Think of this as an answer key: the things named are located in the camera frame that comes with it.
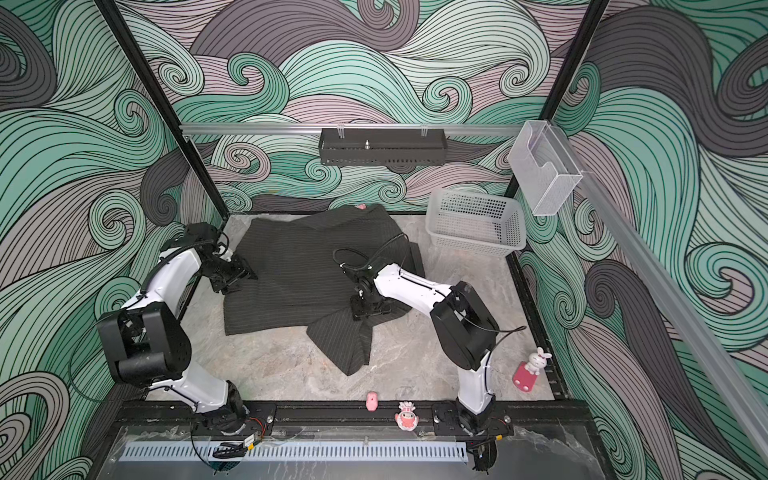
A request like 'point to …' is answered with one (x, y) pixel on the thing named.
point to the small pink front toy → (372, 401)
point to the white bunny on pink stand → (525, 374)
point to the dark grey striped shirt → (308, 266)
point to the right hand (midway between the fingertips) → (365, 316)
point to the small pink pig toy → (362, 206)
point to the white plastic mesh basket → (478, 222)
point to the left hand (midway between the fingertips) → (251, 276)
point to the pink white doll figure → (407, 419)
